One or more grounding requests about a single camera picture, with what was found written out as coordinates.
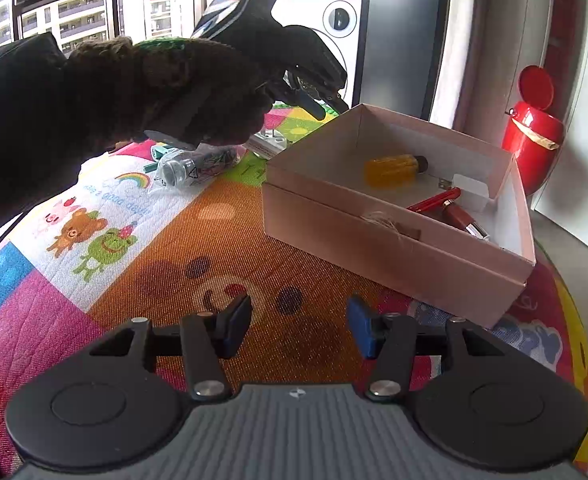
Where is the clear plastic bag with bottle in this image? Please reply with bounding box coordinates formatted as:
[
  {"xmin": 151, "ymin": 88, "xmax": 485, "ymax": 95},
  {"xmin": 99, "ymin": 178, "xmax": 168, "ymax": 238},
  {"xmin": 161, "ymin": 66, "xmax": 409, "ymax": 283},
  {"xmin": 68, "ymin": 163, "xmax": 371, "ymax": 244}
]
[{"xmin": 146, "ymin": 142, "xmax": 243, "ymax": 194}]

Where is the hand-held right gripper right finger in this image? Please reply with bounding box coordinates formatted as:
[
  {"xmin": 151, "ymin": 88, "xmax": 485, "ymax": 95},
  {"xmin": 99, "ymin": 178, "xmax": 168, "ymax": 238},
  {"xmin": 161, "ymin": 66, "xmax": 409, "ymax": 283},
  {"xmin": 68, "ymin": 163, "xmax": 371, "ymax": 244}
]
[{"xmin": 348, "ymin": 294, "xmax": 505, "ymax": 402}]

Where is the yellow bottle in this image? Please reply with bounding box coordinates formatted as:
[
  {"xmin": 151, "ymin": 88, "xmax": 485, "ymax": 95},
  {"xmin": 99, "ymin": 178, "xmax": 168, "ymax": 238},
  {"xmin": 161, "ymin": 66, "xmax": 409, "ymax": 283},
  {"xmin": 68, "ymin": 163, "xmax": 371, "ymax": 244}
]
[{"xmin": 363, "ymin": 153, "xmax": 430, "ymax": 190}]

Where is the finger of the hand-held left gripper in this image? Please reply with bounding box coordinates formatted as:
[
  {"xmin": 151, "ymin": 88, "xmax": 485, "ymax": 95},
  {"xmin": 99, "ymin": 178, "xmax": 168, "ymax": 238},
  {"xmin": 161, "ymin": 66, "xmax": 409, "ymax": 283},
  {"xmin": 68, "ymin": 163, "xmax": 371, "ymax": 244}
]
[
  {"xmin": 319, "ymin": 85, "xmax": 351, "ymax": 114},
  {"xmin": 274, "ymin": 80, "xmax": 329, "ymax": 122}
]

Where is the white plug adapter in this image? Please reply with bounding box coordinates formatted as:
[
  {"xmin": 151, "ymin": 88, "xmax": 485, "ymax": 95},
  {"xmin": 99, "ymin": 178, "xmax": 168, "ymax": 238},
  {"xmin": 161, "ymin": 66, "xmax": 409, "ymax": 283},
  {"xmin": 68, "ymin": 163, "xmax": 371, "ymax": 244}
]
[{"xmin": 439, "ymin": 173, "xmax": 490, "ymax": 214}]

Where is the white stacked dryer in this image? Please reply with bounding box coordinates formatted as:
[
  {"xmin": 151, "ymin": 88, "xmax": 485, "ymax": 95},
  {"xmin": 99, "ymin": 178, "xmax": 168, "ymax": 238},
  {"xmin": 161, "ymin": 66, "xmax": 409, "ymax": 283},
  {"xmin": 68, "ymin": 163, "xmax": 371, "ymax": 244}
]
[{"xmin": 273, "ymin": 0, "xmax": 371, "ymax": 68}]

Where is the red-brown lipstick tube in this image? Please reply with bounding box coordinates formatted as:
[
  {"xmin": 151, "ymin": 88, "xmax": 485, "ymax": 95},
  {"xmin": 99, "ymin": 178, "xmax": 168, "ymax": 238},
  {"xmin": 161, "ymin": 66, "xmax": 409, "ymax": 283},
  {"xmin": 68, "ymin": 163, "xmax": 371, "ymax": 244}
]
[{"xmin": 441, "ymin": 199, "xmax": 492, "ymax": 241}]

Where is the colourful cartoon play mat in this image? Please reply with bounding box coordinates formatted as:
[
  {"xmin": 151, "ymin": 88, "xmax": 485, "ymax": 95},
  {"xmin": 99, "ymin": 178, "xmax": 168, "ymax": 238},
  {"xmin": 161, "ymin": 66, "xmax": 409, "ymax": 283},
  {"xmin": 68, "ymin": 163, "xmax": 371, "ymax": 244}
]
[{"xmin": 0, "ymin": 96, "xmax": 588, "ymax": 480}]

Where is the teal toy brick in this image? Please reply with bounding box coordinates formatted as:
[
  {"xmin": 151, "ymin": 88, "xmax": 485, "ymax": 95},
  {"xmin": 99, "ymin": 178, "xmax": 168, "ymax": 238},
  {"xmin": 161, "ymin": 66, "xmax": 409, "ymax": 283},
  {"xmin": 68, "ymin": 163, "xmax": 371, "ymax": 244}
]
[{"xmin": 143, "ymin": 142, "xmax": 175, "ymax": 174}]

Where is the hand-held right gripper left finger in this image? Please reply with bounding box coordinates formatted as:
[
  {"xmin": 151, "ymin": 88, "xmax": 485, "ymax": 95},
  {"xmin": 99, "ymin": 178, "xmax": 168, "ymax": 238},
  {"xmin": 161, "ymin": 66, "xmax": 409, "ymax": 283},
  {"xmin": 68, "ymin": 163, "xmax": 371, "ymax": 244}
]
[{"xmin": 90, "ymin": 293, "xmax": 253, "ymax": 402}]

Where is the person's left hand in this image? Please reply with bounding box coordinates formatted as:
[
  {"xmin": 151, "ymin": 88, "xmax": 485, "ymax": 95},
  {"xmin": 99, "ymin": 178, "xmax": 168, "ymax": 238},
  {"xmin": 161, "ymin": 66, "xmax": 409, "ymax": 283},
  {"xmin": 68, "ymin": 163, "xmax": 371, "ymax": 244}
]
[{"xmin": 63, "ymin": 35, "xmax": 275, "ymax": 155}]

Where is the red pen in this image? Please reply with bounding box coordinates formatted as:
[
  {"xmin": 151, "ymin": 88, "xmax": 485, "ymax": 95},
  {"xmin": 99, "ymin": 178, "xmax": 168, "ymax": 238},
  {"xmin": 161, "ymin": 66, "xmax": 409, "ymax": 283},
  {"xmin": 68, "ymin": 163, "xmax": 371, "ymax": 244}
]
[{"xmin": 406, "ymin": 187, "xmax": 462, "ymax": 214}]

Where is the pink cardboard box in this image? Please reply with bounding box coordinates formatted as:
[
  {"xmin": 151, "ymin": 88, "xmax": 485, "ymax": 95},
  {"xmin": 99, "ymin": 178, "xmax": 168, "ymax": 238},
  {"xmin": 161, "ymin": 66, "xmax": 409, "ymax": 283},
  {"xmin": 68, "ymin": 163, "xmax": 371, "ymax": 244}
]
[{"xmin": 262, "ymin": 103, "xmax": 537, "ymax": 329}]

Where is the white wall cabinet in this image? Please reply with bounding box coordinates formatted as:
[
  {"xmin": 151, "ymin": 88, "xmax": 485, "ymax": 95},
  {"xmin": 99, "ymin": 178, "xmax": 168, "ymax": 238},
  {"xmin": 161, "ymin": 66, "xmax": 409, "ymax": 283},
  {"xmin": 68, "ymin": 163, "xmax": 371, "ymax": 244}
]
[{"xmin": 531, "ymin": 0, "xmax": 588, "ymax": 253}]

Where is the white plastic case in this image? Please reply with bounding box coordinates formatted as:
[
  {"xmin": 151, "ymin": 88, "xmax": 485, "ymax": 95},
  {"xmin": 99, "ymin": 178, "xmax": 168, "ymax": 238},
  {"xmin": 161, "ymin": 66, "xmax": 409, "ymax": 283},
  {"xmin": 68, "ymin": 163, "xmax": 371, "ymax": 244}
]
[{"xmin": 245, "ymin": 127, "xmax": 291, "ymax": 159}]

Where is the red lidded trash can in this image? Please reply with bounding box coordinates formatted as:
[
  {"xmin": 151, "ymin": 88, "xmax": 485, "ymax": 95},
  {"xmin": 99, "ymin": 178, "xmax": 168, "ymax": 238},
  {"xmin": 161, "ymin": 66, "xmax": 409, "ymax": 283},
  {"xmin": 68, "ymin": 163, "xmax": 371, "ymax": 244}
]
[{"xmin": 500, "ymin": 64, "xmax": 567, "ymax": 197}]

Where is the person's left forearm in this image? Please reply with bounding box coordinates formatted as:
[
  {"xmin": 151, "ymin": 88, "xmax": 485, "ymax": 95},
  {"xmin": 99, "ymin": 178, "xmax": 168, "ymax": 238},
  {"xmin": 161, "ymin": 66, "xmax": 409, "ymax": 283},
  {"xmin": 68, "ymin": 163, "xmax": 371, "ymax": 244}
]
[{"xmin": 0, "ymin": 31, "xmax": 91, "ymax": 247}]

